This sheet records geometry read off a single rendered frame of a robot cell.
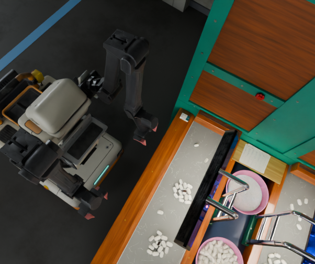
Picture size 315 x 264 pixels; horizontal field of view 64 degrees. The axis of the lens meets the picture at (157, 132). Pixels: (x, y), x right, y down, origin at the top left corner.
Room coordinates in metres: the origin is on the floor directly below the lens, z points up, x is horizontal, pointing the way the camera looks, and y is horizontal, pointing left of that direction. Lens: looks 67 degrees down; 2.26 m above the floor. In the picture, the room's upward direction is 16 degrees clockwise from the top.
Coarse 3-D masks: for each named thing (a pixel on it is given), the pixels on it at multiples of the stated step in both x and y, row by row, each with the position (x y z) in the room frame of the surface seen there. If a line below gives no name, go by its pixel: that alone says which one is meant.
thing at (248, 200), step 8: (240, 176) 0.51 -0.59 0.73; (248, 176) 0.52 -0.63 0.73; (232, 184) 0.44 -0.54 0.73; (256, 184) 0.49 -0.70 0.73; (248, 192) 0.42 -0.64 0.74; (256, 192) 0.43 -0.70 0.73; (240, 200) 0.36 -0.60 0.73; (248, 200) 0.37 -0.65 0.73; (256, 200) 0.39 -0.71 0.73; (240, 208) 0.31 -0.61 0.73; (248, 208) 0.32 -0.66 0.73
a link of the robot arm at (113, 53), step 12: (120, 36) 0.55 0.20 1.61; (132, 36) 0.56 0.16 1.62; (108, 48) 0.51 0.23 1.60; (120, 48) 0.50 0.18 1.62; (132, 48) 0.51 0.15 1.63; (144, 48) 0.53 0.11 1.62; (108, 60) 0.52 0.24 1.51; (132, 60) 0.48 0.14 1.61; (108, 72) 0.52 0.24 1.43; (120, 72) 0.55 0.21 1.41; (108, 84) 0.53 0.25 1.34; (120, 84) 0.59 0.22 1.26; (108, 96) 0.51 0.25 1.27
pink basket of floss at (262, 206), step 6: (234, 174) 0.50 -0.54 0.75; (240, 174) 0.52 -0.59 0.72; (246, 174) 0.53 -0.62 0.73; (252, 174) 0.53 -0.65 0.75; (228, 180) 0.45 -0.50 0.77; (258, 180) 0.51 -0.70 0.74; (264, 186) 0.48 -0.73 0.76; (264, 192) 0.45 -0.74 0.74; (264, 198) 0.41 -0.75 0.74; (264, 204) 0.37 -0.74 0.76; (240, 210) 0.30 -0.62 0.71; (258, 210) 0.33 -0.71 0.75
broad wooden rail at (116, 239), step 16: (176, 128) 0.68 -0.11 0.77; (160, 144) 0.55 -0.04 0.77; (176, 144) 0.58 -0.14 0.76; (160, 160) 0.45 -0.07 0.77; (144, 176) 0.33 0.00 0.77; (160, 176) 0.35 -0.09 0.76; (144, 192) 0.23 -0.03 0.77; (128, 208) 0.12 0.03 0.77; (144, 208) 0.15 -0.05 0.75; (128, 224) 0.04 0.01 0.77; (112, 240) -0.06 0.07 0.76; (128, 240) -0.04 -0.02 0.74; (96, 256) -0.15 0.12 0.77; (112, 256) -0.13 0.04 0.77
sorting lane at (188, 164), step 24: (192, 144) 0.62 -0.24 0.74; (216, 144) 0.67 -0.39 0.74; (168, 168) 0.42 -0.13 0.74; (192, 168) 0.46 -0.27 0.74; (168, 192) 0.28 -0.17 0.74; (192, 192) 0.32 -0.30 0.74; (144, 216) 0.11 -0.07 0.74; (168, 216) 0.15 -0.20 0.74; (144, 240) -0.01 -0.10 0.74; (168, 240) 0.02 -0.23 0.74
